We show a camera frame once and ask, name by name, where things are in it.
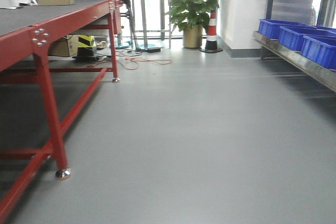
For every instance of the blue bin far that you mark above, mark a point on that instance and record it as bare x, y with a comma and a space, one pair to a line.
271, 27

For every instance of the blue bin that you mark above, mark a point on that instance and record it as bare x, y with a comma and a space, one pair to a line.
292, 37
271, 27
320, 50

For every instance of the blue bin middle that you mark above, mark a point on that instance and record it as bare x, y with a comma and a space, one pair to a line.
292, 37

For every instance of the blue bin near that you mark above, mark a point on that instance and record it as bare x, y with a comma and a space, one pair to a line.
320, 50

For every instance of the stainless steel shelf rack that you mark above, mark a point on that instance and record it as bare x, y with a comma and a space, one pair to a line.
272, 48

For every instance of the red white traffic cone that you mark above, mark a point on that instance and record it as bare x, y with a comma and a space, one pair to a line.
211, 45

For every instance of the green potted plant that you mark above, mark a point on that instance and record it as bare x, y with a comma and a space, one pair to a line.
191, 17

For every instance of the red metal workbench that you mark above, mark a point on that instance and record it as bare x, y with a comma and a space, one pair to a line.
26, 35

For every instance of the cardboard box under table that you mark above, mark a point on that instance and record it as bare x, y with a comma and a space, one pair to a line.
66, 46

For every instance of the flat cardboard box on table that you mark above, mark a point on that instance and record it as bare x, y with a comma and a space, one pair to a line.
55, 2

